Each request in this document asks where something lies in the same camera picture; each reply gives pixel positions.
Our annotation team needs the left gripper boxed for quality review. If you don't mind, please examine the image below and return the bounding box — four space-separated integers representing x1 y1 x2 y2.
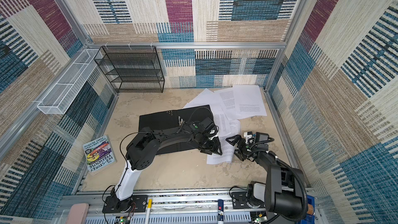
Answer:
197 135 222 156

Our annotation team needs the printed paper sheet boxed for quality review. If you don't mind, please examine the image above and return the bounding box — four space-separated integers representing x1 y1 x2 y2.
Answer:
214 88 242 120
207 136 235 165
233 85 267 119
214 114 240 138

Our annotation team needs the orange folder black inside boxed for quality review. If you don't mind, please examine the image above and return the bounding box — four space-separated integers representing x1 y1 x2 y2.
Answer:
138 105 214 155

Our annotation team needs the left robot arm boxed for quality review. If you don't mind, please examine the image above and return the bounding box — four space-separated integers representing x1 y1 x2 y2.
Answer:
103 118 222 213

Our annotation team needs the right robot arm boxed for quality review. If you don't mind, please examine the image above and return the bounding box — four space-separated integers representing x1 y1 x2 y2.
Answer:
226 132 309 223

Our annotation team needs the blue glue stick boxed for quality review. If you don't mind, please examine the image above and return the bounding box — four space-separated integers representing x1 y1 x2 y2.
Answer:
217 199 224 224

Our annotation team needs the blank white paper sheet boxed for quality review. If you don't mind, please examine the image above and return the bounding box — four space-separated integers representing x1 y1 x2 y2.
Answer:
184 89 228 120

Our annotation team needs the green circuit board right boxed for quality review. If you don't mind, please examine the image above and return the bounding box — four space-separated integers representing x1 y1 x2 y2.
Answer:
250 216 267 224

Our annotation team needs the white yellow marker pen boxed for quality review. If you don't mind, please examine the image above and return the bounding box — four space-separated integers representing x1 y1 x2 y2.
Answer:
145 199 152 224

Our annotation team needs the blue box with tape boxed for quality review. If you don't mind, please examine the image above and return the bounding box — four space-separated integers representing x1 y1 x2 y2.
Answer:
297 196 315 224

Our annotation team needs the colourful children's book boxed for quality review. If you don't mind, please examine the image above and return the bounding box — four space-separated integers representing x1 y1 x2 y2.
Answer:
83 135 117 174

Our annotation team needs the pink object at edge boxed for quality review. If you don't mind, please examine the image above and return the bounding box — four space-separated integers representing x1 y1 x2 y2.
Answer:
66 203 89 224

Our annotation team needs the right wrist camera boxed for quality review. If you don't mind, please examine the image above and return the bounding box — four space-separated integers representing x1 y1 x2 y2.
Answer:
244 132 273 145

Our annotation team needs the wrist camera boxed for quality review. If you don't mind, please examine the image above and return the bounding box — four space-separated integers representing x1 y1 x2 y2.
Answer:
201 117 218 132
244 132 273 145

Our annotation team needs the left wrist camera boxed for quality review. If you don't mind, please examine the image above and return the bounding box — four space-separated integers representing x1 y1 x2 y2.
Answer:
201 117 218 132

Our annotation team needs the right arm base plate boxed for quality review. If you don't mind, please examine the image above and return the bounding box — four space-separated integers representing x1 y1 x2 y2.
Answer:
230 191 265 209

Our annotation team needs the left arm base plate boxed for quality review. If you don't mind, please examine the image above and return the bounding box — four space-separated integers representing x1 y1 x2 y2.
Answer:
102 195 148 214

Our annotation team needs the black wire mesh shelf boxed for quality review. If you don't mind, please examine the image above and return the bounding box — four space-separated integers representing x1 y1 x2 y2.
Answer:
94 46 165 93

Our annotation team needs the white wire mesh basket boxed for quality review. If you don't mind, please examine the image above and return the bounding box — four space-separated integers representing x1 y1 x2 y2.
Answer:
37 49 98 115

